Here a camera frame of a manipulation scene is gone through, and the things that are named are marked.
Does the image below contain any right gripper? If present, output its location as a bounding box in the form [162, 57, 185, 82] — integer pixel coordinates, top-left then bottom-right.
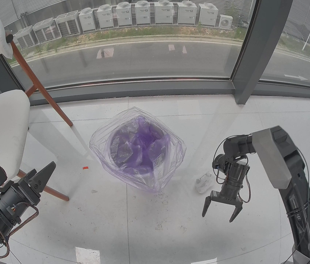
[201, 162, 250, 224]

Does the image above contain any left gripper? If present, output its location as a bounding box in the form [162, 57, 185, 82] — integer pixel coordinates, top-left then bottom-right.
[0, 161, 56, 224]

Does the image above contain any purple plastic bag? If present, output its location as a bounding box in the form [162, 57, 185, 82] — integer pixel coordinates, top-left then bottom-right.
[89, 107, 187, 193]

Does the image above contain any crumpled clear wrapper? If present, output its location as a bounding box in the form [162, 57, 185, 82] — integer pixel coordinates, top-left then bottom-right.
[195, 171, 213, 194]

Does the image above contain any white chair with wooden legs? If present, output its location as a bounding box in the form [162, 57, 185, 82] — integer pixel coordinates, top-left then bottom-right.
[0, 14, 73, 202]

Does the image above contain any window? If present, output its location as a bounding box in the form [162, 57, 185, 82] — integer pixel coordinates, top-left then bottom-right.
[0, 0, 310, 107]

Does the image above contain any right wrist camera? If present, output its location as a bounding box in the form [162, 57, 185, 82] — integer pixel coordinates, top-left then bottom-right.
[212, 154, 228, 175]

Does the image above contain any black cable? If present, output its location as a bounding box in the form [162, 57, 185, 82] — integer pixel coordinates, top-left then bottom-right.
[8, 250, 21, 264]

